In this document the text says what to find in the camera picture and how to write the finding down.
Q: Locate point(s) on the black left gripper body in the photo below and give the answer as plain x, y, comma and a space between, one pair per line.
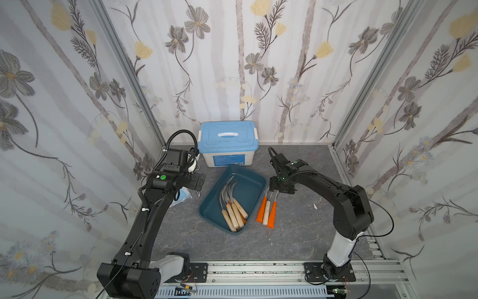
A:
198, 181

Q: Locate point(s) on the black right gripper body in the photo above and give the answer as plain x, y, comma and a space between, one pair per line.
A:
282, 185

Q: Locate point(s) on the wooden handle sickle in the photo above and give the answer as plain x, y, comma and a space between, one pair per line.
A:
224, 211
234, 201
238, 217
231, 212
267, 212

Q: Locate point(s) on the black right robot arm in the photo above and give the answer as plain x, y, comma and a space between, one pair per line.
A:
352, 213

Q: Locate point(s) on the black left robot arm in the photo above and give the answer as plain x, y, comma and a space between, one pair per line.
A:
149, 231

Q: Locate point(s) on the bagged blue face masks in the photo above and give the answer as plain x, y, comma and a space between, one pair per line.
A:
182, 196

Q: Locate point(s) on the teal plastic tray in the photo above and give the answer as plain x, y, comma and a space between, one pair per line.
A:
248, 192

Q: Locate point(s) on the white box with blue lid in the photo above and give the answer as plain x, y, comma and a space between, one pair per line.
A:
229, 142

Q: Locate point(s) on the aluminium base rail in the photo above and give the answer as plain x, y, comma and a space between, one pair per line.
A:
287, 279

